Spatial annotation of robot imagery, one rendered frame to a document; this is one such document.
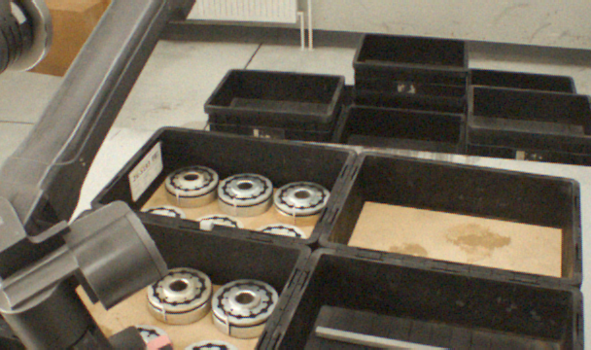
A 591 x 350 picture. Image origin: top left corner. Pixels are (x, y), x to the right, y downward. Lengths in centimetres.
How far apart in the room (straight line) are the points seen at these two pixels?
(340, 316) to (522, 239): 38
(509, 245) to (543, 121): 123
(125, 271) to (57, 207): 10
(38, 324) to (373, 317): 69
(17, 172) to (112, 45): 16
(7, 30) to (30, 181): 86
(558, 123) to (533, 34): 175
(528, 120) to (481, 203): 116
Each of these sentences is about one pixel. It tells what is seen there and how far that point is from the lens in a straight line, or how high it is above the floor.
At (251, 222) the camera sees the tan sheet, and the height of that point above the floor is 83.
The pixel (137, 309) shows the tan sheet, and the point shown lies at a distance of 121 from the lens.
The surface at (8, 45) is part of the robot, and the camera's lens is 146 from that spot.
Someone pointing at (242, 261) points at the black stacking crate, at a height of 89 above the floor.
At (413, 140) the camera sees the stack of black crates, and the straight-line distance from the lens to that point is 256.
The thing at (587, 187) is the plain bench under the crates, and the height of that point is 70.
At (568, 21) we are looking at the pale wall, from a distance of 423.
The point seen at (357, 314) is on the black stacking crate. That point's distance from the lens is 117.
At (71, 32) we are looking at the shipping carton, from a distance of 408.
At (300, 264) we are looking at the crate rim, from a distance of 110.
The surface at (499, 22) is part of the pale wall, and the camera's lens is 420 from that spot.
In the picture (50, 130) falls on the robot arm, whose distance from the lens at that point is 67.
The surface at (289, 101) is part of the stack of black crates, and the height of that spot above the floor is 49.
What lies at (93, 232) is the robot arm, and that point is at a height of 128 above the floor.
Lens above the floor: 161
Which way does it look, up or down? 32 degrees down
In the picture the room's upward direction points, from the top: 2 degrees counter-clockwise
